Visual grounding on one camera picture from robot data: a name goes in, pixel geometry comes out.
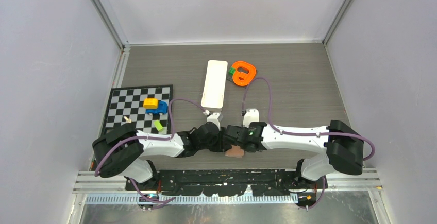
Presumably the brown leather card holder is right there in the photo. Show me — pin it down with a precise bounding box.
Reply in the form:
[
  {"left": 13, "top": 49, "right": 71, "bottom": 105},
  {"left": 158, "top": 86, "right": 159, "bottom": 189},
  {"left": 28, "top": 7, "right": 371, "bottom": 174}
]
[{"left": 225, "top": 145, "right": 245, "bottom": 158}]

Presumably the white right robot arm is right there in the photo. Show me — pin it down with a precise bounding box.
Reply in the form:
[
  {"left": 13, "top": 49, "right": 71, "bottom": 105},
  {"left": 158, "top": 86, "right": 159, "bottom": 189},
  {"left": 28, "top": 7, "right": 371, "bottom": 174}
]
[{"left": 223, "top": 120, "right": 364, "bottom": 188}]

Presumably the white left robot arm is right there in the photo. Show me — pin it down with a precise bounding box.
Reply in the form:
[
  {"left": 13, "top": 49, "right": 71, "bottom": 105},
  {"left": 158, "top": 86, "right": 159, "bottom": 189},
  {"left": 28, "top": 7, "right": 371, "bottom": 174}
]
[{"left": 92, "top": 122, "right": 231, "bottom": 190}]

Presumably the white plastic tray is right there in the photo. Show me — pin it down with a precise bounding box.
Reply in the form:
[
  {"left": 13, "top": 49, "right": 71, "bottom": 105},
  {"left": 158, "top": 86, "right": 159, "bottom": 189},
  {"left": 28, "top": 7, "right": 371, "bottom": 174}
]
[{"left": 201, "top": 60, "right": 228, "bottom": 110}]

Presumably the green rectangular block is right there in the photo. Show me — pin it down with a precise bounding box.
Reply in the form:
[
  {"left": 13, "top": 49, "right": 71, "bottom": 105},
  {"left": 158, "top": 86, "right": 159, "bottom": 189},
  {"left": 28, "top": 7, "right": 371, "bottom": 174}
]
[{"left": 153, "top": 120, "right": 164, "bottom": 132}]

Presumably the blue toy car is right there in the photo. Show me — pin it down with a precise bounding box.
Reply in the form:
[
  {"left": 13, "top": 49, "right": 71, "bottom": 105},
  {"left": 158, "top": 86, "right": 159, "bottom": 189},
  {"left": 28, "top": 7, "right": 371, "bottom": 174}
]
[{"left": 146, "top": 100, "right": 168, "bottom": 115}]

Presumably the yellow toy brick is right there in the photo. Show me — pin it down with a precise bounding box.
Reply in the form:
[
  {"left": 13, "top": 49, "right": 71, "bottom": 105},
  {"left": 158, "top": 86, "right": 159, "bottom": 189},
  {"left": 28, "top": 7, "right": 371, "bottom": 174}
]
[{"left": 143, "top": 98, "right": 159, "bottom": 109}]

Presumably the green small cube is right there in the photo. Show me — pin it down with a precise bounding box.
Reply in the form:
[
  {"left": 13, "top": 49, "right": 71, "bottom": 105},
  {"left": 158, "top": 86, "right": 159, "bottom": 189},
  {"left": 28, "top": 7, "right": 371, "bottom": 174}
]
[{"left": 228, "top": 68, "right": 236, "bottom": 76}]

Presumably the cream chess pawn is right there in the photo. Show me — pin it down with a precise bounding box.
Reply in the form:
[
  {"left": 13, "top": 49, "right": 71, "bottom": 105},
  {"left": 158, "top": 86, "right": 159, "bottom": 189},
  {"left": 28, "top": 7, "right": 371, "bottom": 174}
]
[{"left": 123, "top": 116, "right": 132, "bottom": 123}]

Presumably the black white chessboard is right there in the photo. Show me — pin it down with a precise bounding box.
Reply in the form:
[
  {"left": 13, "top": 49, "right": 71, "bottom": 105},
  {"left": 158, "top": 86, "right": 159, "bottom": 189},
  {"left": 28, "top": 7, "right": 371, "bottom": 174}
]
[{"left": 100, "top": 84, "right": 173, "bottom": 135}]

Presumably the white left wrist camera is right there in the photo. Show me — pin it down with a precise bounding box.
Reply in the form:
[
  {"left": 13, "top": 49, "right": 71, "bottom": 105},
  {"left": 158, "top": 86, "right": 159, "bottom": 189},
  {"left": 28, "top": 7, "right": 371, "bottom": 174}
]
[{"left": 203, "top": 110, "right": 223, "bottom": 131}]

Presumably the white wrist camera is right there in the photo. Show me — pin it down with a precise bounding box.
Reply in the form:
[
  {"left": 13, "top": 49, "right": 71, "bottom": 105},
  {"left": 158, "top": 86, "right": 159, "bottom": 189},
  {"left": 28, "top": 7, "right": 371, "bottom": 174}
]
[
  {"left": 242, "top": 108, "right": 259, "bottom": 128},
  {"left": 203, "top": 110, "right": 223, "bottom": 131}
]

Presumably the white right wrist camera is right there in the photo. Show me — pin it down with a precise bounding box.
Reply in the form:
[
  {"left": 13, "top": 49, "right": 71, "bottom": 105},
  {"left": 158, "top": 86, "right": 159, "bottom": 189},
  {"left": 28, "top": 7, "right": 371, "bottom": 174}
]
[{"left": 242, "top": 108, "right": 259, "bottom": 128}]

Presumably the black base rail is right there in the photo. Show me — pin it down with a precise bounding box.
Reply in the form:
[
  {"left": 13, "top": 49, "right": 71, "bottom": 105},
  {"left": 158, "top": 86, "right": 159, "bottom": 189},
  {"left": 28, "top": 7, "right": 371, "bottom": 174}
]
[{"left": 137, "top": 169, "right": 328, "bottom": 197}]

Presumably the orange plastic ring toy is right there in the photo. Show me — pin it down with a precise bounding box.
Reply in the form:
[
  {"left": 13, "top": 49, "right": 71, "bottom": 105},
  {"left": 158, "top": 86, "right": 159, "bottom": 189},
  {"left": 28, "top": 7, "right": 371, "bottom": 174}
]
[{"left": 231, "top": 61, "right": 257, "bottom": 87}]

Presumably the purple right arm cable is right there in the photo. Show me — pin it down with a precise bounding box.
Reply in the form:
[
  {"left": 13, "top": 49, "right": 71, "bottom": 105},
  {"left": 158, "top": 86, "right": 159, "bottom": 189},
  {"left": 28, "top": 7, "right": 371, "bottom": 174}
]
[{"left": 241, "top": 76, "right": 376, "bottom": 162}]

